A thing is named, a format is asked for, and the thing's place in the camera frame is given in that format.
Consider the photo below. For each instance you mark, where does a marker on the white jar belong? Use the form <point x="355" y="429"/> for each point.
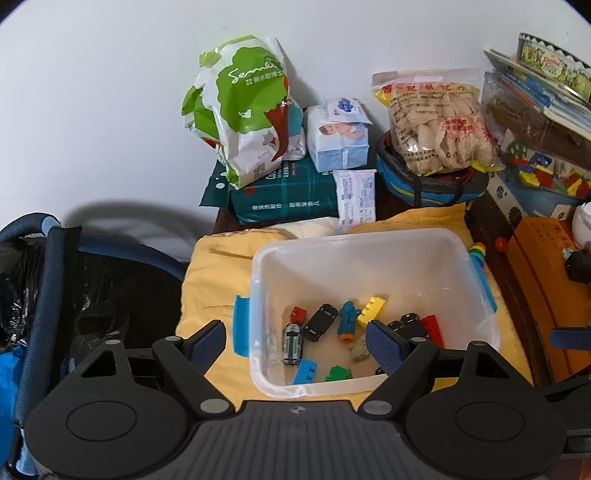
<point x="582" y="226"/>

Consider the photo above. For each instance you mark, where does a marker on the white blue packet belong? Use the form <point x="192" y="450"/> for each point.
<point x="295" y="138"/>

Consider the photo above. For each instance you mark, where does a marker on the yellow cloth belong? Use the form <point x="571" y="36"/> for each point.
<point x="217" y="277"/>

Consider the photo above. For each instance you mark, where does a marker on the blue toy brick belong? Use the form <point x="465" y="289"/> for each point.
<point x="304" y="373"/>

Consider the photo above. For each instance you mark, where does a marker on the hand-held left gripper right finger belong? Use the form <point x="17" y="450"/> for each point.
<point x="385" y="346"/>

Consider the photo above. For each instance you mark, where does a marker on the black power adapter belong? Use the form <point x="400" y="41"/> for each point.
<point x="579" y="267"/>

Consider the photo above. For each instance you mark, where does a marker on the blue and black bag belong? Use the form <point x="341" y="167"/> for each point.
<point x="425" y="191"/>

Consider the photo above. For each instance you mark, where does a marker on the clear bag of crackers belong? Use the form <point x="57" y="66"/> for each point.
<point x="438" y="129"/>

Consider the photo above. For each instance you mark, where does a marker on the rainbow wooden toy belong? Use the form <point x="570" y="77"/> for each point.
<point x="476" y="254"/>

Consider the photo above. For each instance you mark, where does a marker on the blue patterned box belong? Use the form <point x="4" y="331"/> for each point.
<point x="521" y="196"/>

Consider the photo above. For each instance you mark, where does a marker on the dark green package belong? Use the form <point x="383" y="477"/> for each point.
<point x="286" y="194"/>

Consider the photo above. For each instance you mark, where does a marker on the silver toy car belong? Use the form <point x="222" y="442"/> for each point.
<point x="292" y="344"/>

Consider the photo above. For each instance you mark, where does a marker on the light blue tissue pack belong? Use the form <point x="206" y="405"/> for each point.
<point x="337" y="147"/>

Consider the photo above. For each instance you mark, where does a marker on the yellow toy brick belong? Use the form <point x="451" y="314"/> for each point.
<point x="371" y="310"/>

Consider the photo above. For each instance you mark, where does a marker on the blue plastic bag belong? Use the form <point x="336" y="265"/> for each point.
<point x="9" y="401"/>

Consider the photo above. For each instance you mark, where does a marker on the translucent plastic container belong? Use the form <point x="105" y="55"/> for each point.
<point x="360" y="263"/>

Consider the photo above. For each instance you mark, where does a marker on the clear case brown contents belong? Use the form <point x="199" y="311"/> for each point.
<point x="531" y="122"/>

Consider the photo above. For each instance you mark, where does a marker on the round printed tin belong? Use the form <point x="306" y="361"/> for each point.
<point x="554" y="64"/>

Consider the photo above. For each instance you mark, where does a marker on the black mesh hamper blue rim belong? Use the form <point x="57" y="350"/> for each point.
<point x="115" y="286"/>

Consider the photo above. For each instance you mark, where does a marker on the black toy car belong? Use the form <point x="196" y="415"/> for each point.
<point x="413" y="324"/>
<point x="320" y="321"/>

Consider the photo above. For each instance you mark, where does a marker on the small white wipes packet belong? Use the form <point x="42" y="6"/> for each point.
<point x="346" y="110"/>

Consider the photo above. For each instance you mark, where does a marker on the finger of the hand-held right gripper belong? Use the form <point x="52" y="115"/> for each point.
<point x="570" y="387"/>
<point x="572" y="338"/>

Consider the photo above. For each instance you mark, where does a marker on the orange box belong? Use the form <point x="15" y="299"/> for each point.
<point x="535" y="277"/>

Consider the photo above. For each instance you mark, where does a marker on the black plastic bag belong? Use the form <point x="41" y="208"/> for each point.
<point x="18" y="295"/>

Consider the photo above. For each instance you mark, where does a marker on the green and white bag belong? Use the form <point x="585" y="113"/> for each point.
<point x="244" y="106"/>

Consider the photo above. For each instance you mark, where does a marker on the blue toy figure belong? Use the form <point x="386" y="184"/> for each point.
<point x="347" y="318"/>

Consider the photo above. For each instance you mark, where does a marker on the small red brick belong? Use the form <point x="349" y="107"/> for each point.
<point x="298" y="314"/>

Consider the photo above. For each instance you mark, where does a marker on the green toy brick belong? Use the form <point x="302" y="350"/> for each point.
<point x="339" y="374"/>

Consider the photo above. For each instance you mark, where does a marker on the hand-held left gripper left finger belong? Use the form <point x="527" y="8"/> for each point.
<point x="205" y="346"/>

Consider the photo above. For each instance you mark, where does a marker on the colourful block toy set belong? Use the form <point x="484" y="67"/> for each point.
<point x="545" y="173"/>

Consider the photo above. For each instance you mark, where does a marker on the stack of books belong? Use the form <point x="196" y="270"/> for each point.
<point x="531" y="87"/>

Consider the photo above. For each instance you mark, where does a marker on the white sachet pack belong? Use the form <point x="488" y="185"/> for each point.
<point x="355" y="198"/>

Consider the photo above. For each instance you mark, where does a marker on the white cloth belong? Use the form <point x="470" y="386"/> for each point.
<point x="300" y="227"/>

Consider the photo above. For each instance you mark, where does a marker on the long red toy brick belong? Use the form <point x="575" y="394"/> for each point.
<point x="432" y="328"/>

